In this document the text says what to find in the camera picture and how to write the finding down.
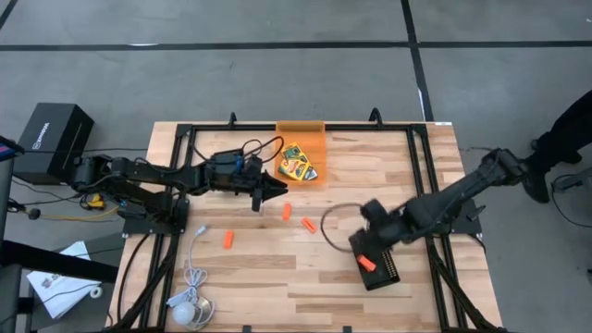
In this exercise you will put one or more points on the black plastic slotted basket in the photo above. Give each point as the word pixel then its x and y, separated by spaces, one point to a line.
pixel 384 277

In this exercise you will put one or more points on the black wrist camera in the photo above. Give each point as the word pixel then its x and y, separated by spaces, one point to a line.
pixel 374 210
pixel 254 164

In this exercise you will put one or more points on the black desk bar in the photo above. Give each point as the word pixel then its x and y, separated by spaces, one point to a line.
pixel 55 263

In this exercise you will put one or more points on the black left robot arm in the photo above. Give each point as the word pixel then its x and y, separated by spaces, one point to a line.
pixel 152 173

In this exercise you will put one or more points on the orange rectangular eraser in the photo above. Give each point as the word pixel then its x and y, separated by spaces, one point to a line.
pixel 287 211
pixel 228 239
pixel 309 225
pixel 366 262

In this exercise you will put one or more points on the yellow object on floor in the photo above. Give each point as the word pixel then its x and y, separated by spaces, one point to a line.
pixel 95 201

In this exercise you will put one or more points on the standing person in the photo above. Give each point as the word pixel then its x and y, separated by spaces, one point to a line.
pixel 569 129

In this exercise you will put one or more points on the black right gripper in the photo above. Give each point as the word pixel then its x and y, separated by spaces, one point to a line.
pixel 393 229

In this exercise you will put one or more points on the yellow green Crayola crayon box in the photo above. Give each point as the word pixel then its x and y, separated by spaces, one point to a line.
pixel 293 170
pixel 292 150

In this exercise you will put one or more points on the black power plug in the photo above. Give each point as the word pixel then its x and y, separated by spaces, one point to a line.
pixel 33 213

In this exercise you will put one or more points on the black aluminium table frame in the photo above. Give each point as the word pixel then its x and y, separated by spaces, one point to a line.
pixel 370 127

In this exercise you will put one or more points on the orange translucent plastic bin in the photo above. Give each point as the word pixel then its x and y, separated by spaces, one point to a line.
pixel 316 139

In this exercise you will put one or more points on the black device with coloured screen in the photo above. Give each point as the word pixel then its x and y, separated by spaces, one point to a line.
pixel 11 150

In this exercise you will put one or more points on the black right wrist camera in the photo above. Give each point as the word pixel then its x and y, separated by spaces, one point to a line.
pixel 374 210

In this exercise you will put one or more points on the black cardboard box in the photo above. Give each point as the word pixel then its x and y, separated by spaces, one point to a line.
pixel 51 139

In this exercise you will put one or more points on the white paper sheets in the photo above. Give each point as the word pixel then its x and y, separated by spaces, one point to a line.
pixel 55 291

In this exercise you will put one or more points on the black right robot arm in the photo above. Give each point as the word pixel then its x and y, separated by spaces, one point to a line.
pixel 462 189

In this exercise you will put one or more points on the white tape roll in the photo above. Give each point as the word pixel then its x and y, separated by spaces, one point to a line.
pixel 91 291

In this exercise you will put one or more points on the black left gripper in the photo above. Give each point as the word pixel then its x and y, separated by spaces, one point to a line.
pixel 226 176

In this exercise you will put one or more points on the white round bulb lamp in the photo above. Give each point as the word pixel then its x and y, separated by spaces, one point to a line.
pixel 183 313

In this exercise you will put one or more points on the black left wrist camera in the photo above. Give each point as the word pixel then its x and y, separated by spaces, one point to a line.
pixel 254 164

